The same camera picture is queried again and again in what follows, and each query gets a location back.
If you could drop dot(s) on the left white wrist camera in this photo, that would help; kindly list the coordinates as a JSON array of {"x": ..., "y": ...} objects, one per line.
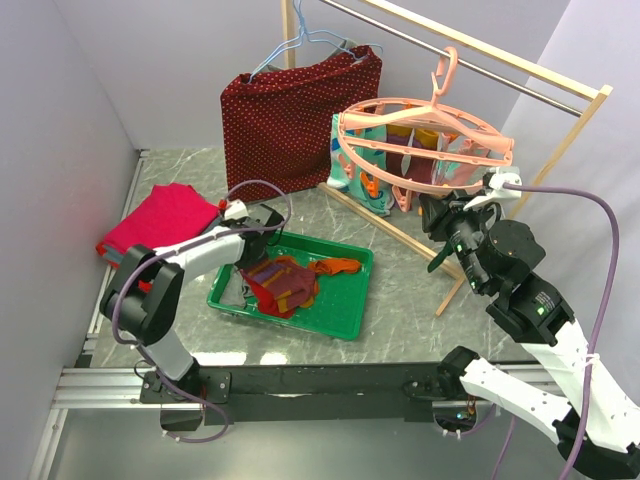
[{"x": 232, "y": 210}]

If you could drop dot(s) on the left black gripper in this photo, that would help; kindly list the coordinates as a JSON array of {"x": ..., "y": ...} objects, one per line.
[{"x": 248, "y": 263}]

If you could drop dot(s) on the maroon yellow striped sock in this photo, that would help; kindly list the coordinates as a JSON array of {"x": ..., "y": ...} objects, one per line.
[{"x": 291, "y": 284}]

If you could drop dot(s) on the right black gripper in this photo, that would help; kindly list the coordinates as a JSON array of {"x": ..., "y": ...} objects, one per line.
[{"x": 433, "y": 208}]

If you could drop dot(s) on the red sock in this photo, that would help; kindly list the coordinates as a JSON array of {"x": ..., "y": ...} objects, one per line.
[{"x": 267, "y": 304}]

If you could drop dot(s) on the grey white sock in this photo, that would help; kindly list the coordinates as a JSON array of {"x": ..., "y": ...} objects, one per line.
[{"x": 237, "y": 292}]

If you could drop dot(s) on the green plastic tray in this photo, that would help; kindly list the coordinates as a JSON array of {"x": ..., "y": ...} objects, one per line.
[{"x": 337, "y": 311}]

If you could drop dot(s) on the blue wire hanger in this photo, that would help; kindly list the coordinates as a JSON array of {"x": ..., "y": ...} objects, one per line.
[{"x": 297, "y": 34}]

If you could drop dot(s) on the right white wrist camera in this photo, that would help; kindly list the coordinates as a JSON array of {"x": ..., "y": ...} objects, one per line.
[{"x": 496, "y": 187}]

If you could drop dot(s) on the maroon purple hanging sock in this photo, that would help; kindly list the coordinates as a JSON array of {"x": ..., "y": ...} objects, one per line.
[{"x": 404, "y": 165}]

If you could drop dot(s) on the black base crossbar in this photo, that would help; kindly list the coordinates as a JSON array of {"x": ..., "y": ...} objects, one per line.
[{"x": 409, "y": 391}]

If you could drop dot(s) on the orange sock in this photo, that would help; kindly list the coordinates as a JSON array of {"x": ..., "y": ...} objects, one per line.
[{"x": 334, "y": 266}]

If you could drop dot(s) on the folded pink cloth stack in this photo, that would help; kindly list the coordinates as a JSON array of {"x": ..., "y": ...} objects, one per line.
[{"x": 170, "y": 214}]

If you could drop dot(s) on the dark red dotted garment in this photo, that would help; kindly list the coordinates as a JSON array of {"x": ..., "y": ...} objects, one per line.
[{"x": 277, "y": 125}]

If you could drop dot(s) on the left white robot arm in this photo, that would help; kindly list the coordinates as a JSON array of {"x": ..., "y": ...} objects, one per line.
[{"x": 142, "y": 298}]

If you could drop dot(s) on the teal patterned hanging sock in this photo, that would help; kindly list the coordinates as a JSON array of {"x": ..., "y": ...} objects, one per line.
[{"x": 348, "y": 177}]

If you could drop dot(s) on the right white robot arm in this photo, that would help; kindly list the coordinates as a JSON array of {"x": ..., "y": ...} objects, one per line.
[{"x": 593, "y": 423}]

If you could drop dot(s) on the pink round clip hanger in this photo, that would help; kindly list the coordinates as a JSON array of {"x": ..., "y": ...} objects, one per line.
[{"x": 387, "y": 151}]

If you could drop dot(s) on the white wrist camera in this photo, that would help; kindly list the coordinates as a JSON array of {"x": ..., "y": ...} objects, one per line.
[
  {"x": 496, "y": 187},
  {"x": 232, "y": 210}
]

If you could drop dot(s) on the aluminium frame rail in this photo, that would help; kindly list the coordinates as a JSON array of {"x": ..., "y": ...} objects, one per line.
[{"x": 83, "y": 388}]

